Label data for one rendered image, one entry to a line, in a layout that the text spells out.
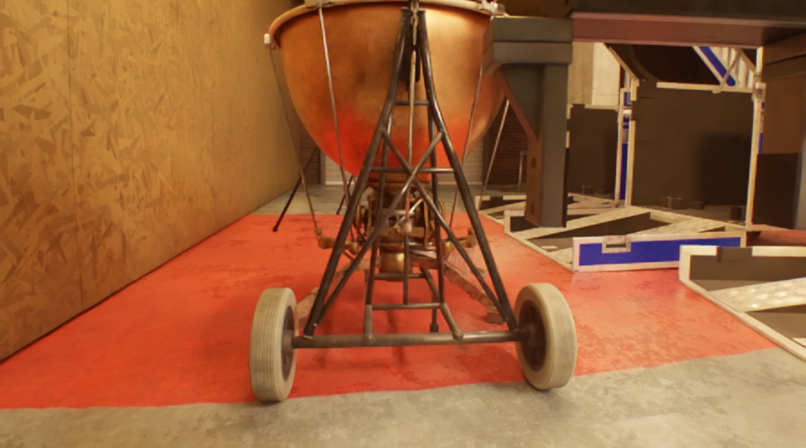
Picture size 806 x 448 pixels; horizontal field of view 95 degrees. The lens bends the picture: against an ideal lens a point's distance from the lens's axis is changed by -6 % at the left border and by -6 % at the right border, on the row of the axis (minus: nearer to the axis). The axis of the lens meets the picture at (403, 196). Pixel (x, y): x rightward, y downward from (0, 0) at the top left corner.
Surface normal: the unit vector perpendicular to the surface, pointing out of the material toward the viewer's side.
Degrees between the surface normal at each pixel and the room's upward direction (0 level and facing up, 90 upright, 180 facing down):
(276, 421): 0
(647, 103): 90
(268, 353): 73
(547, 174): 90
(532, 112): 90
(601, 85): 90
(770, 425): 0
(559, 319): 50
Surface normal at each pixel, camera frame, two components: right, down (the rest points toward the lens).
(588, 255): 0.07, 0.09
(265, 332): 0.08, -0.51
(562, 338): 0.09, -0.27
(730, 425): 0.01, -1.00
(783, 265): -0.20, 0.08
